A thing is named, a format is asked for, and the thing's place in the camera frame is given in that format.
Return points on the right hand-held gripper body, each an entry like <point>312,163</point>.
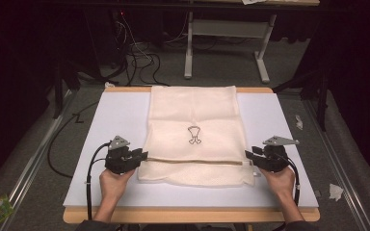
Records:
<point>273,159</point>

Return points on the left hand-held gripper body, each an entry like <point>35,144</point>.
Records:
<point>118,160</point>

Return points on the cream cloth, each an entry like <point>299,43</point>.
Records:
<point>192,109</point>

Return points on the person's right hand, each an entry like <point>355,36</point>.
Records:
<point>279,183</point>

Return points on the person's left hand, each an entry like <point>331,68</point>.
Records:
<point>114,186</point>

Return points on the crumpled white tissue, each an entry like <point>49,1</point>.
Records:
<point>299,122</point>
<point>335,192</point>

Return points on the person's dark sleeves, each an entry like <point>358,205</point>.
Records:
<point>102,226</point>

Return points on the small white scrap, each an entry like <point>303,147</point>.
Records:
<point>109,85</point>

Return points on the black stand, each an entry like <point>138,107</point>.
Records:
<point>321,93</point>
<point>66,80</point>

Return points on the white paper sheet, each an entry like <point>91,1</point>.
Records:
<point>253,1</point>

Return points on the aluminium floor rail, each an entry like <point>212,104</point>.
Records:
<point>35,160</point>
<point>337,163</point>

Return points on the white metal desk frame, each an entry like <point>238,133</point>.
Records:
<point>228,29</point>

